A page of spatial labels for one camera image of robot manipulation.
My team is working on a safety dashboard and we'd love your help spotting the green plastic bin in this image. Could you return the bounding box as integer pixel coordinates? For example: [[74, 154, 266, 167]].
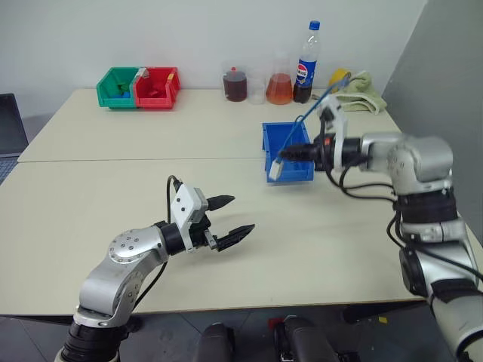
[[95, 66, 142, 111]]

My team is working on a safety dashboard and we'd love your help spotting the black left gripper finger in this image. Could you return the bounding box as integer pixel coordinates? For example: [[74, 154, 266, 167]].
[[216, 223, 257, 253], [206, 194, 236, 213]]

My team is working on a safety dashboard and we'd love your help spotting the conical flask with orange liquid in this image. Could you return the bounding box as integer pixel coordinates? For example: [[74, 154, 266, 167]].
[[265, 52, 294, 106]]

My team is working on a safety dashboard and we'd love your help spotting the Pepsi cola bottle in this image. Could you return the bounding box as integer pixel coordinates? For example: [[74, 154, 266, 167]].
[[292, 20, 322, 105]]

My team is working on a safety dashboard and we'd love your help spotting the small white adapter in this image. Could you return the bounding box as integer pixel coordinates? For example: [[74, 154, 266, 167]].
[[268, 159, 285, 182]]

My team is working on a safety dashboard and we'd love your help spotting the dark rounded shape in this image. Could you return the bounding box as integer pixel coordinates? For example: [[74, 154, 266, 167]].
[[195, 322, 237, 362], [272, 315, 341, 362]]

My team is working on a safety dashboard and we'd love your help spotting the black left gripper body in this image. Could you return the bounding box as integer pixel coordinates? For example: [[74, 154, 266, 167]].
[[188, 210, 220, 253]]

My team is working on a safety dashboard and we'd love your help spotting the blue cable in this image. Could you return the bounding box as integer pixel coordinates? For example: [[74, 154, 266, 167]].
[[276, 75, 354, 167]]

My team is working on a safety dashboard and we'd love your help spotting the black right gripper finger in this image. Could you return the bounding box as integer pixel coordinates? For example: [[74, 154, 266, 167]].
[[279, 143, 315, 155], [280, 151, 315, 163]]

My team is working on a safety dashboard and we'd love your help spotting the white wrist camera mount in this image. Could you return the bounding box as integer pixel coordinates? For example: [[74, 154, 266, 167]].
[[169, 183, 209, 253], [318, 94, 349, 170]]

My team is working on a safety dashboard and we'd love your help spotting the beaker with dark liquid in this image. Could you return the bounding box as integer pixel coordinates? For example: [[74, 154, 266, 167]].
[[221, 60, 250, 103]]

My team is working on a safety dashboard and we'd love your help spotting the blue plastic bin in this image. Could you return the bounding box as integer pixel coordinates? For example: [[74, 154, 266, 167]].
[[260, 121, 315, 187]]

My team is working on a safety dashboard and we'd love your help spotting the red plastic bin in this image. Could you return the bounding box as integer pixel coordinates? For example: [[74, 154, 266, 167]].
[[132, 66, 182, 112]]

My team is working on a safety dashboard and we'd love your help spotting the empty clear beaker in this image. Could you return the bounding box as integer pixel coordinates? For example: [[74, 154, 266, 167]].
[[247, 69, 266, 106]]

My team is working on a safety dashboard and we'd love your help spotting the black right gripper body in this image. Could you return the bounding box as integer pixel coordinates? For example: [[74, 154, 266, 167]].
[[311, 131, 337, 173]]

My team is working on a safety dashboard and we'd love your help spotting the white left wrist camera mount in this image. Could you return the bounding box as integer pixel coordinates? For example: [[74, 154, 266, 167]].
[[169, 183, 209, 253]]

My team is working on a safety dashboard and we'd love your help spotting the yellow tape roll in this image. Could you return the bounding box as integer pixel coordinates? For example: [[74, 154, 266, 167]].
[[328, 67, 352, 90]]

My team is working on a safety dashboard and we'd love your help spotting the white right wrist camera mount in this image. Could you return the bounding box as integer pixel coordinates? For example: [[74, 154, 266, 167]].
[[318, 94, 349, 170]]

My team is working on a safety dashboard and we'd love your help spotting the dark laptop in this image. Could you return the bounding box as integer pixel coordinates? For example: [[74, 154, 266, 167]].
[[0, 93, 29, 183]]

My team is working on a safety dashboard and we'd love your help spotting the pale green towel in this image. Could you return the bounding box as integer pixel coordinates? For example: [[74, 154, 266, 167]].
[[333, 70, 388, 115]]

